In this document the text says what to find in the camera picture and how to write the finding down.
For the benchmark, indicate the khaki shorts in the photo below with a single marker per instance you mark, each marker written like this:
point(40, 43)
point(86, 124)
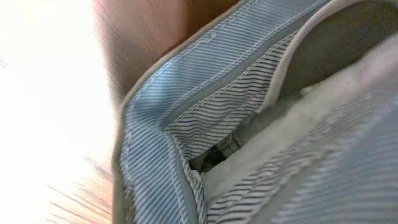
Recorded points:
point(276, 112)

